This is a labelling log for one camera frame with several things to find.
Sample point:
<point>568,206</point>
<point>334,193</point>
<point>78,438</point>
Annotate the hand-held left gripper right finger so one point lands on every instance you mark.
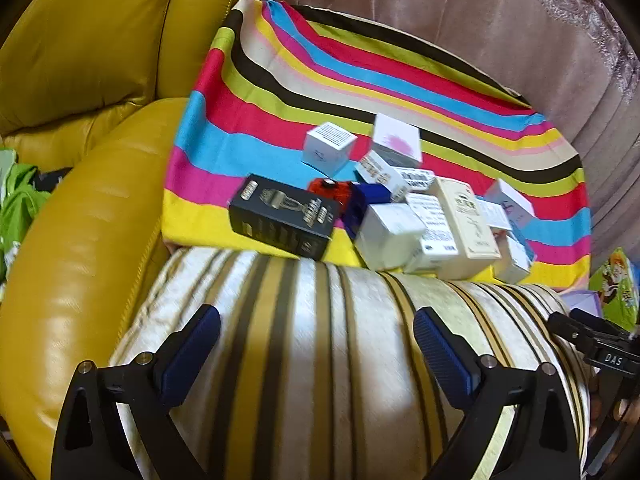
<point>442,355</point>

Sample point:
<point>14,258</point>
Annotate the white cube box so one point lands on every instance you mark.
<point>327,147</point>

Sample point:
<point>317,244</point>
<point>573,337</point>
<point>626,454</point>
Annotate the yellow leather sofa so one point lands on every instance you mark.
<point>75,260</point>

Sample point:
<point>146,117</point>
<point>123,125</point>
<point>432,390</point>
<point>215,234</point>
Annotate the black gold printed box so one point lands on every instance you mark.
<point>280,220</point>

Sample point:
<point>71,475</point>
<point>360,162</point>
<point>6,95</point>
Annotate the small white box text top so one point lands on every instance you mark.
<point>417,180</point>

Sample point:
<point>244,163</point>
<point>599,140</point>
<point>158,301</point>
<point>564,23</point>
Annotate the dark blue box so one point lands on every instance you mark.
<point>370,197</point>

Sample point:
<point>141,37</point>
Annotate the person's right hand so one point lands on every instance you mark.
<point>595,405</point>

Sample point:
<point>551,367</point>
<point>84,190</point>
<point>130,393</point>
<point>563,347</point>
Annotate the cartoon printed bag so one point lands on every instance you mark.
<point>612,275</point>

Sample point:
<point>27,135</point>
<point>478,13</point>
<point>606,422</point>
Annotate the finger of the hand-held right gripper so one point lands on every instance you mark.
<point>567,327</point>

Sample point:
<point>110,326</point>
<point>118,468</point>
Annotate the red toy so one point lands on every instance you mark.
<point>327,190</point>

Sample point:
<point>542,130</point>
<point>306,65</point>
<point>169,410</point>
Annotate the large plain white box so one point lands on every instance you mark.
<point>390,235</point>

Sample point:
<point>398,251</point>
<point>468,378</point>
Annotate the white box script logo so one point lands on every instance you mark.
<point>512,200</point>

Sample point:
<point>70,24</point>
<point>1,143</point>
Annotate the white text box dark logo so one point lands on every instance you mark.
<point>435,220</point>

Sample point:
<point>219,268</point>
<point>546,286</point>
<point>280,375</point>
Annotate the white box bold brown text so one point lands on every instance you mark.
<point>382,170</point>

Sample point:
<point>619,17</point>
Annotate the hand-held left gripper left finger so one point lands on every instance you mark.
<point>192,355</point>

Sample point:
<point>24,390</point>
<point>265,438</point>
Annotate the small white box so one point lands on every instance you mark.
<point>515,257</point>
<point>492,217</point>

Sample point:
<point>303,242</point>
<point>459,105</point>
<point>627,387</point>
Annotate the green cloth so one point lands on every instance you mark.
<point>20,195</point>

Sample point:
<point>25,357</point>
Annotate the purple cardboard box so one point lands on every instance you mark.
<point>582,302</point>

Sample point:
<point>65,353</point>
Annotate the white box pink print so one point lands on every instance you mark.
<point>397,142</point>

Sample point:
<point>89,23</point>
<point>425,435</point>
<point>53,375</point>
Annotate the multicolour striped cloth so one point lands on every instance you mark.
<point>250,110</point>

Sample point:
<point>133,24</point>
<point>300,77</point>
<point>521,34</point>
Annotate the beige gold striped cushion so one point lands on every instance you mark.
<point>325,360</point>

